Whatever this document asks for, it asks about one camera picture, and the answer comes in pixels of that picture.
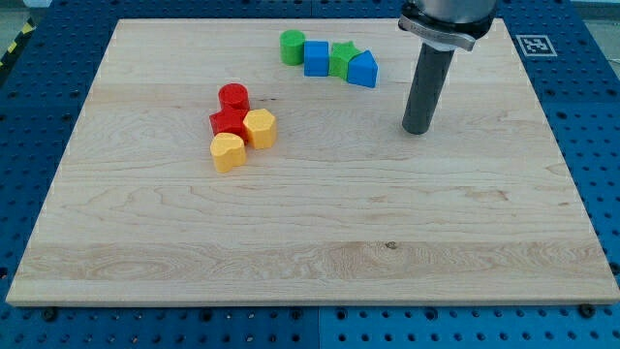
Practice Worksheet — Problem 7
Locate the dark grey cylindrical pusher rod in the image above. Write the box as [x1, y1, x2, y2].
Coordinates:
[402, 44, 454, 135]

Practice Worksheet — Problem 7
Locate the blue triangle block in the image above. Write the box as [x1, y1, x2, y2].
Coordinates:
[347, 50, 378, 88]

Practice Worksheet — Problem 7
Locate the green star block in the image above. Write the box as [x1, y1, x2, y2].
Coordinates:
[328, 41, 361, 80]

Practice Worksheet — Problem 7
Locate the white fiducial marker tag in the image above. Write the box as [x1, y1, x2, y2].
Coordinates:
[516, 34, 557, 57]

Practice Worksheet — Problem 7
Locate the blue cube block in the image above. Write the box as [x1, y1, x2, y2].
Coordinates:
[304, 41, 329, 77]

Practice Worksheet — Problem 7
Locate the green cylinder block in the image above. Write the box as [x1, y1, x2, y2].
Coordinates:
[279, 29, 305, 66]

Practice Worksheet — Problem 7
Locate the light wooden board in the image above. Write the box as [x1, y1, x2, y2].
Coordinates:
[7, 18, 619, 307]

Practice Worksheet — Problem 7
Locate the yellow hexagon block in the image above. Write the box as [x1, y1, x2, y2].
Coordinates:
[243, 109, 277, 149]

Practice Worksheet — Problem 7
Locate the red cylinder block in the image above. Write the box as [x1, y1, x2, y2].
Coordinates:
[218, 82, 250, 111]

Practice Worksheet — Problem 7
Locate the red star block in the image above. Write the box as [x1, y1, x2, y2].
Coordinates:
[209, 109, 248, 143]

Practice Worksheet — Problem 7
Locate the yellow heart block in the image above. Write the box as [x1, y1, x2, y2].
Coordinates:
[209, 133, 247, 173]

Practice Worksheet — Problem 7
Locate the black bolt front right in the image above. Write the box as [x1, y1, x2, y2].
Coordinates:
[578, 303, 597, 319]

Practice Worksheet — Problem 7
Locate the black bolt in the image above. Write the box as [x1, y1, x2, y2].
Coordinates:
[578, 303, 597, 319]
[41, 307, 58, 322]

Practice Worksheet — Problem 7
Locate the black bolt front left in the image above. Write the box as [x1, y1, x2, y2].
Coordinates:
[41, 307, 58, 322]

